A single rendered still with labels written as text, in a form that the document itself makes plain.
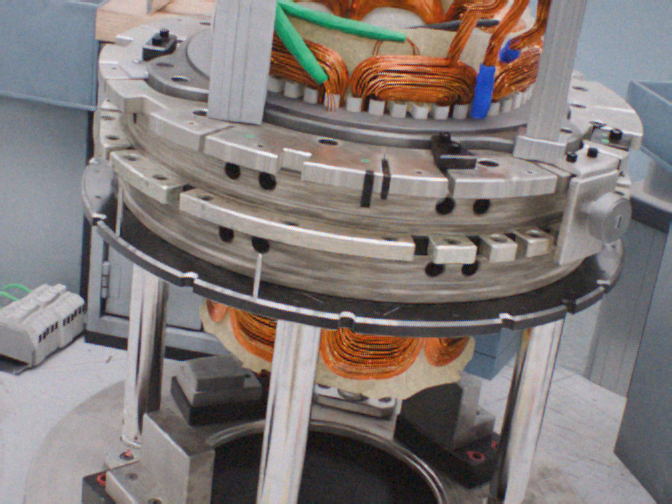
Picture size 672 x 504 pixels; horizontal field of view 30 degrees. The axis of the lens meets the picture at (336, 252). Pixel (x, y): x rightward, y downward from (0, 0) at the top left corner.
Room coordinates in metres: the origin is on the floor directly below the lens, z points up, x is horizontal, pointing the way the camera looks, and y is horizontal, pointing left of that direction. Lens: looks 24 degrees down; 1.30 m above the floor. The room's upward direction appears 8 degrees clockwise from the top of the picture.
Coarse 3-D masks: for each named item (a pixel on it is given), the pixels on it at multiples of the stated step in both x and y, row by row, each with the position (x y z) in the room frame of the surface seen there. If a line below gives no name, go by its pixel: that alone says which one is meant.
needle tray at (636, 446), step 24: (648, 96) 0.90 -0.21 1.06; (648, 120) 0.89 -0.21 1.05; (648, 144) 0.89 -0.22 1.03; (648, 312) 0.86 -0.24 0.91; (648, 336) 0.85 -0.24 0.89; (648, 360) 0.85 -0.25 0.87; (648, 384) 0.84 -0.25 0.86; (624, 408) 0.86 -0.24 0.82; (648, 408) 0.83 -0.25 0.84; (624, 432) 0.85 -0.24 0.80; (648, 432) 0.83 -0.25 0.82; (624, 456) 0.85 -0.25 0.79; (648, 456) 0.82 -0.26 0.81; (648, 480) 0.81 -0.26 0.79
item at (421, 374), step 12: (420, 360) 0.66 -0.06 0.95; (408, 372) 0.65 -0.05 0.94; (420, 372) 0.66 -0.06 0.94; (432, 372) 0.67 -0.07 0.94; (444, 372) 0.68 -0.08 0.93; (456, 372) 0.68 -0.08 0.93; (384, 384) 0.65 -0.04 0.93; (396, 384) 0.65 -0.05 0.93; (408, 384) 0.65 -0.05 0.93; (420, 384) 0.66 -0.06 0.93; (432, 384) 0.66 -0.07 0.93; (372, 396) 0.64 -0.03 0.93; (384, 396) 0.64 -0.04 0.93; (396, 396) 0.65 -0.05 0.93; (408, 396) 0.65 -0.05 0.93
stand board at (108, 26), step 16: (112, 0) 0.95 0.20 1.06; (128, 0) 0.96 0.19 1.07; (144, 0) 0.97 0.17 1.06; (176, 0) 0.98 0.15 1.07; (192, 0) 0.99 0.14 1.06; (112, 16) 0.92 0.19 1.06; (128, 16) 0.92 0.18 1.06; (144, 16) 0.92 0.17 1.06; (160, 16) 0.92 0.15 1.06; (176, 16) 0.93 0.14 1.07; (96, 32) 0.92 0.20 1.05; (112, 32) 0.92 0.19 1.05
